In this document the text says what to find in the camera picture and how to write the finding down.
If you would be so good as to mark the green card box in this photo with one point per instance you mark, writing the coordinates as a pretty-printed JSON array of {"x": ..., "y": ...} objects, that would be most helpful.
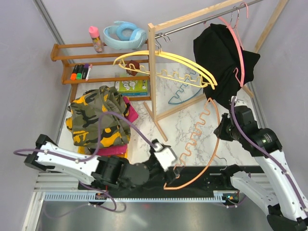
[{"x": 132, "y": 87}]

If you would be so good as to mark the wooden shelf rack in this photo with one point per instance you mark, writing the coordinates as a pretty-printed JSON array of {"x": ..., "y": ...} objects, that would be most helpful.
[{"x": 103, "y": 69}]

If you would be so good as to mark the yellow hanger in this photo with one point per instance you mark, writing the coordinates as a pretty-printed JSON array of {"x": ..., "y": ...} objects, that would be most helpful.
[
  {"x": 154, "y": 51},
  {"x": 204, "y": 79}
]

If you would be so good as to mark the orange highlighter marker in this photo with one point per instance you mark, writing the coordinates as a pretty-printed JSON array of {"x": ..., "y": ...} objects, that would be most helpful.
[{"x": 74, "y": 72}]

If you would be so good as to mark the orange hanger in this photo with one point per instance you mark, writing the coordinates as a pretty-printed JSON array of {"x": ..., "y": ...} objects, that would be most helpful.
[{"x": 193, "y": 142}]

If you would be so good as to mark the black white patterned trousers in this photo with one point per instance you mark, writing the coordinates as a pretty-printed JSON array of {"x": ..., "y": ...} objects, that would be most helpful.
[{"x": 88, "y": 151}]

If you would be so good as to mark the pink hanger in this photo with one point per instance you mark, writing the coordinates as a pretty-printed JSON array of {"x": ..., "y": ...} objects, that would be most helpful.
[{"x": 237, "y": 41}]

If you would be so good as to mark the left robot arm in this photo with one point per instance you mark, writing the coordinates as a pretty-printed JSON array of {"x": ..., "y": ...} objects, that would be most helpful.
[{"x": 102, "y": 171}]

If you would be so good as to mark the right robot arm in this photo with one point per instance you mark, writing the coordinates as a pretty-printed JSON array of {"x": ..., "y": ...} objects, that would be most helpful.
[{"x": 286, "y": 208}]

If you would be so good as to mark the purple highlighter marker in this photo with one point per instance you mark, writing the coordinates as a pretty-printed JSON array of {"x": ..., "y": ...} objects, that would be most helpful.
[{"x": 85, "y": 71}]

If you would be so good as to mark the wooden clothes rack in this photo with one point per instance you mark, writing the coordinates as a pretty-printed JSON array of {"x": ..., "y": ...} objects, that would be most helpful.
[{"x": 153, "y": 29}]

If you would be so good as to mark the camouflage yellow trousers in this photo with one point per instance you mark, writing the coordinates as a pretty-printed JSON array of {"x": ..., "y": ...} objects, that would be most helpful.
[{"x": 87, "y": 120}]

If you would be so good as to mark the pink trousers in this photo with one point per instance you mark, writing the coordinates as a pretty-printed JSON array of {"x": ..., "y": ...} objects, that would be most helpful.
[{"x": 132, "y": 114}]

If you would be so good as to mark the brown cube box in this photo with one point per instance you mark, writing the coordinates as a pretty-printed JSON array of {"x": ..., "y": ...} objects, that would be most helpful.
[{"x": 132, "y": 67}]

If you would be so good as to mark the white cable duct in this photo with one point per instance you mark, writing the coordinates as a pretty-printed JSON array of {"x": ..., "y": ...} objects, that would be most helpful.
[{"x": 98, "y": 197}]

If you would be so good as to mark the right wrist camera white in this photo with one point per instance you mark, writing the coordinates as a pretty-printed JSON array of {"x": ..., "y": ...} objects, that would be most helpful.
[{"x": 235, "y": 102}]

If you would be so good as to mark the green highlighter marker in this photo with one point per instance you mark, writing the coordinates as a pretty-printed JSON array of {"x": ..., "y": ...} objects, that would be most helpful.
[{"x": 79, "y": 72}]

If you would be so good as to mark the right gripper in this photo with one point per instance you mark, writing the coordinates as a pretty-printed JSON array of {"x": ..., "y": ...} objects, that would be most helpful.
[{"x": 219, "y": 131}]

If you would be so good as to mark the blue hanger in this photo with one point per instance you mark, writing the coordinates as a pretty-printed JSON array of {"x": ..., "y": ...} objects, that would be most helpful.
[{"x": 184, "y": 93}]

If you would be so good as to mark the white pink pen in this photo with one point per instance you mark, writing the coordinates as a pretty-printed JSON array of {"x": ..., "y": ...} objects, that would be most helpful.
[{"x": 88, "y": 73}]

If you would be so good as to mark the yellow plastic tray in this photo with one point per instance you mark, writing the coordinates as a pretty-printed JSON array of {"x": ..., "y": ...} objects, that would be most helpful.
[{"x": 83, "y": 150}]

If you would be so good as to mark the pink water bottle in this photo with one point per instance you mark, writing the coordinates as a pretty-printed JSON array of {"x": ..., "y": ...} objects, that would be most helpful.
[{"x": 96, "y": 40}]

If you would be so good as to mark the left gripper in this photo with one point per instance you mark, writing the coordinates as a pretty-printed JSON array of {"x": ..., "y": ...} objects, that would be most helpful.
[{"x": 170, "y": 179}]

